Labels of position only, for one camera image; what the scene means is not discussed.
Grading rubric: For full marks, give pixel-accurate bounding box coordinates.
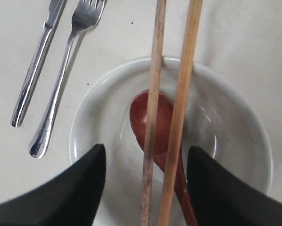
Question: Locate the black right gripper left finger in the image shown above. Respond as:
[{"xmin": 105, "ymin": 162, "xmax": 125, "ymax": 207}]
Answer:
[{"xmin": 0, "ymin": 144, "xmax": 107, "ymax": 226}]

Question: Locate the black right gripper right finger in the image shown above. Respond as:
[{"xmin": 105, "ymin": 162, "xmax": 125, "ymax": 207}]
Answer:
[{"xmin": 187, "ymin": 146, "xmax": 282, "ymax": 226}]

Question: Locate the wooden chopstick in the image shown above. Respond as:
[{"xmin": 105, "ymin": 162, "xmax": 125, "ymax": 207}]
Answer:
[
  {"xmin": 158, "ymin": 0, "xmax": 203, "ymax": 226},
  {"xmin": 140, "ymin": 0, "xmax": 166, "ymax": 226}
]

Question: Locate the white bowl dark inside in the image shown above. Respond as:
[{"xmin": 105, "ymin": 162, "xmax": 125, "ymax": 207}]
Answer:
[{"xmin": 69, "ymin": 57, "xmax": 272, "ymax": 226}]

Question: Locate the reddish wooden spoon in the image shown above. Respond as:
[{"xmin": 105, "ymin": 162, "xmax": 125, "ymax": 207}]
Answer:
[{"xmin": 129, "ymin": 90, "xmax": 197, "ymax": 226}]

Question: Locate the silver fork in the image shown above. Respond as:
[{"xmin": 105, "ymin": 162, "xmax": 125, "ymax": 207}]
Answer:
[{"xmin": 29, "ymin": 0, "xmax": 106, "ymax": 159}]

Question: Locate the silver table knife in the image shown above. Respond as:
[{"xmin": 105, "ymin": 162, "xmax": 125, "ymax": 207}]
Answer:
[{"xmin": 10, "ymin": 0, "xmax": 67, "ymax": 128}]

